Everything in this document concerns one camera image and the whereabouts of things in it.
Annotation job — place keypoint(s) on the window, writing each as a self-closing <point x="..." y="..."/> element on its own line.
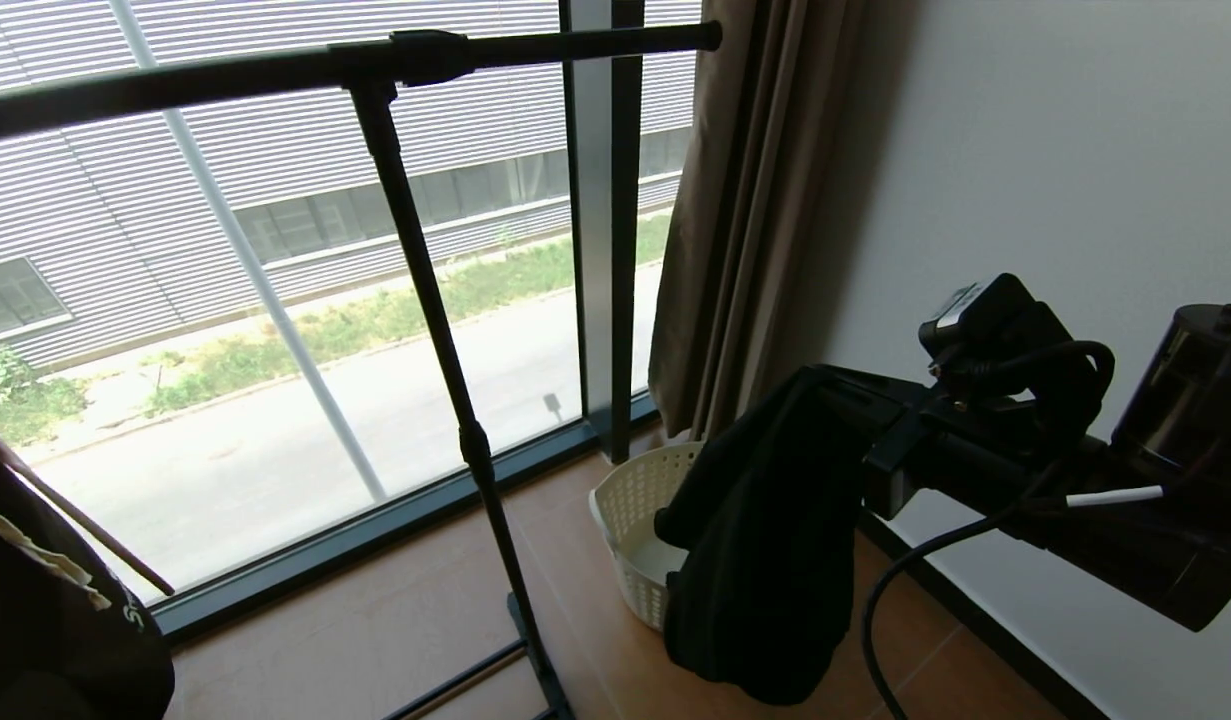
<point x="600" y="200"/>

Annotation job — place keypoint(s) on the white laundry basket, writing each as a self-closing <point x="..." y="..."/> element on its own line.
<point x="625" y="500"/>

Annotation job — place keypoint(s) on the brown curtain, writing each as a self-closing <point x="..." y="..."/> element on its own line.
<point x="735" y="200"/>

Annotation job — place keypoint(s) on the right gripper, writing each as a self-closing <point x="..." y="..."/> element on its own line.
<point x="985" y="450"/>

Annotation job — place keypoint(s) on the black garment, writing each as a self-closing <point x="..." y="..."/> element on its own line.
<point x="765" y="560"/>
<point x="45" y="640"/>

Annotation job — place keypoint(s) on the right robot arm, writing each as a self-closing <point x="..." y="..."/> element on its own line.
<point x="1185" y="430"/>

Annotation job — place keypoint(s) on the black clothes rack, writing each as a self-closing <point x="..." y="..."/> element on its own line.
<point x="405" y="220"/>

